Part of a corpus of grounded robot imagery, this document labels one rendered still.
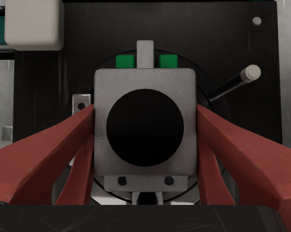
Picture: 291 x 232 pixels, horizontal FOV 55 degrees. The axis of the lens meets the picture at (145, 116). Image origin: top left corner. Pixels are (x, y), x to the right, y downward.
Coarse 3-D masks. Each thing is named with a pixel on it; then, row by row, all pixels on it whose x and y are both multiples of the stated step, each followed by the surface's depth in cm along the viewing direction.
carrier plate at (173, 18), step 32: (64, 32) 25; (96, 32) 25; (128, 32) 25; (160, 32) 25; (192, 32) 25; (224, 32) 25; (256, 32) 25; (32, 64) 25; (64, 64) 25; (96, 64) 25; (224, 64) 25; (256, 64) 25; (32, 96) 25; (64, 96) 25; (224, 96) 25; (256, 96) 25; (32, 128) 25; (256, 128) 25
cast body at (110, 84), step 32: (96, 96) 12; (128, 96) 11; (160, 96) 11; (192, 96) 12; (96, 128) 12; (128, 128) 11; (160, 128) 11; (192, 128) 12; (96, 160) 12; (128, 160) 11; (160, 160) 11; (192, 160) 11
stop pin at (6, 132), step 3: (3, 126) 25; (6, 126) 25; (9, 126) 25; (3, 129) 25; (6, 129) 25; (9, 129) 25; (3, 132) 25; (6, 132) 25; (9, 132) 25; (3, 135) 25; (6, 135) 25; (9, 135) 25; (3, 138) 25; (6, 138) 25; (9, 138) 25; (3, 141) 25; (6, 141) 25
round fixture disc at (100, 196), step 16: (112, 64) 23; (192, 64) 23; (208, 80) 23; (208, 96) 23; (224, 112) 23; (96, 176) 23; (192, 176) 23; (96, 192) 22; (112, 192) 22; (128, 192) 22; (176, 192) 22; (192, 192) 22
